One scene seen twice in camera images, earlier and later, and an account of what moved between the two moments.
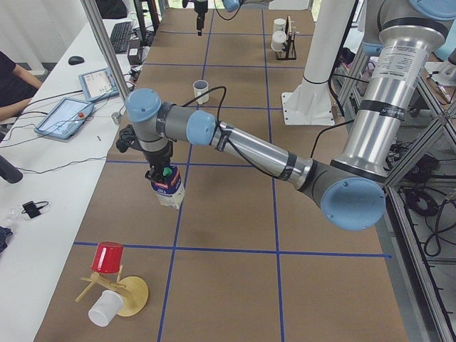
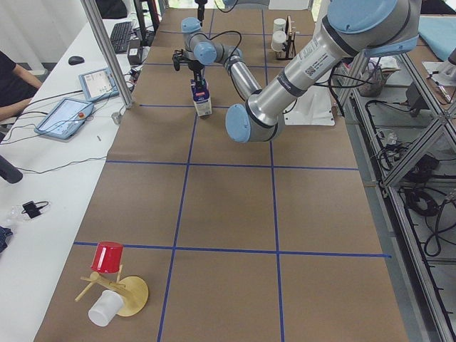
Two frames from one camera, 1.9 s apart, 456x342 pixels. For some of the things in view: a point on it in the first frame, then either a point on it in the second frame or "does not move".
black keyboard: (120, 35) does not move
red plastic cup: (107, 257) does not move
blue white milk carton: (172, 193) -> (202, 97)
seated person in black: (18, 87) does not move
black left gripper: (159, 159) -> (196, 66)
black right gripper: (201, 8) does not move
